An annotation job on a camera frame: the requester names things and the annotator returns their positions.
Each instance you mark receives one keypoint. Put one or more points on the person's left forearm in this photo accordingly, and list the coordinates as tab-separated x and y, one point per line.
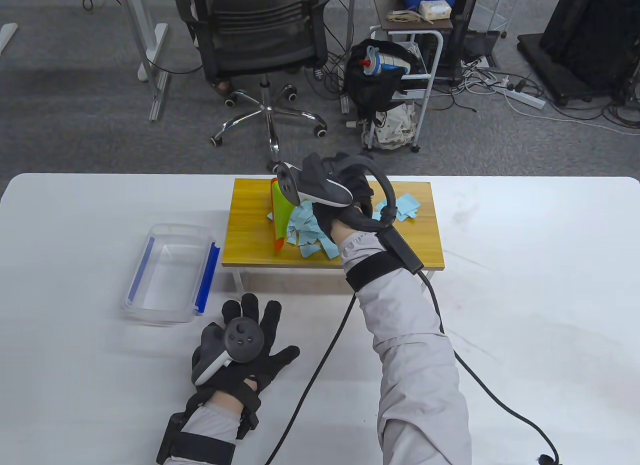
210	425

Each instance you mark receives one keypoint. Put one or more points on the person's left hand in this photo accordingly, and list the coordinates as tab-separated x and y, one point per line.
255	320

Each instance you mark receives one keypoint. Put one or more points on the white power strip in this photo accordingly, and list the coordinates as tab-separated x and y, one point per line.
525	99

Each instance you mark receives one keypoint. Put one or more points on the white desk frame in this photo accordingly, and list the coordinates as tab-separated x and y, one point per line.
159	37

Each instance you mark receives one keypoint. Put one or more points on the beige flat object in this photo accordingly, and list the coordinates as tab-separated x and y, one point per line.
405	17

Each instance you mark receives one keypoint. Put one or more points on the person's right hand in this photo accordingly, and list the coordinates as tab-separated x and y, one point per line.
357	185

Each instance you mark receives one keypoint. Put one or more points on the grey tracking controller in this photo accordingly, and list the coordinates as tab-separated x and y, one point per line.
242	340
320	185

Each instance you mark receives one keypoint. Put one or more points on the white desk foot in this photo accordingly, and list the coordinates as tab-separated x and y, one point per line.
7	35

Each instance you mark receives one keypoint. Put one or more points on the pile of blue paper scraps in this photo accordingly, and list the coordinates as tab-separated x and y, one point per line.
310	235

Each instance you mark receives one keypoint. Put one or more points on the clear plastic storage box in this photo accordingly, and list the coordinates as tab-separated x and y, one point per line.
170	275

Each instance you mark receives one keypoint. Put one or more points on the blue white bottle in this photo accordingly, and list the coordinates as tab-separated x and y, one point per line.
390	62

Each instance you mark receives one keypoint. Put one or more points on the white tissue box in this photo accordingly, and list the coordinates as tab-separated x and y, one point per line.
434	10

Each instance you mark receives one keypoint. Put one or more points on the person's right forearm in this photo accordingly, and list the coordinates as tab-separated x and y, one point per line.
410	345

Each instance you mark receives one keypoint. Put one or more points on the black mesh bag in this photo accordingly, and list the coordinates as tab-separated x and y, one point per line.
370	90

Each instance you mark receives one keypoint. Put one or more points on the black mesh office chair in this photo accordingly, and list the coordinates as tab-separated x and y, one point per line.
260	40

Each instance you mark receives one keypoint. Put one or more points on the white desk leg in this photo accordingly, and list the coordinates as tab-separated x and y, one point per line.
350	25

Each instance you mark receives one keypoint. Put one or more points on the black equipment stand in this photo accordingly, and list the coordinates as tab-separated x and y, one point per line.
590	35

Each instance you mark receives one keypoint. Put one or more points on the green orange squeegee scraper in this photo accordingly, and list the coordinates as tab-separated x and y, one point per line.
280	220

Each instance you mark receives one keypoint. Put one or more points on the patterned cloth bag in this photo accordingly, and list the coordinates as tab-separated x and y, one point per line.
395	127

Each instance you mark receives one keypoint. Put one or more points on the small wooden table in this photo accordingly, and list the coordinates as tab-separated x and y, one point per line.
250	220

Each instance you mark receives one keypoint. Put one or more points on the white cart with brown top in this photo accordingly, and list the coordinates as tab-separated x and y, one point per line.
385	5

